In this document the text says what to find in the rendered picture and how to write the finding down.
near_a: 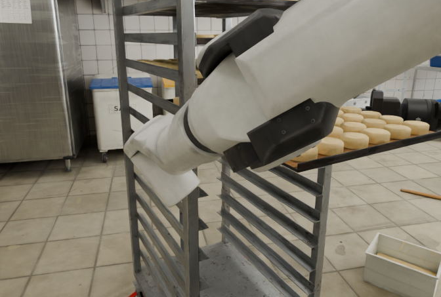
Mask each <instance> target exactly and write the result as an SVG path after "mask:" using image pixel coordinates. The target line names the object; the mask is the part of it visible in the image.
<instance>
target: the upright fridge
mask: <svg viewBox="0 0 441 297"><path fill-rule="evenodd" d="M30 8H31V22H32V24H25V23H5V22H0V163H12V162H22V161H40V160H50V159H63V160H64V162H65V167H67V170H66V172H71V171H72V170H71V169H70V167H71V160H70V159H74V158H76V156H77V154H78V152H79V150H80V149H83V146H82V145H83V143H84V141H85V139H86V137H87V135H88V133H89V129H88V122H87V110H86V104H85V92H84V86H83V74H82V67H81V55H80V49H79V37H78V30H77V18H76V12H75V0H30Z"/></svg>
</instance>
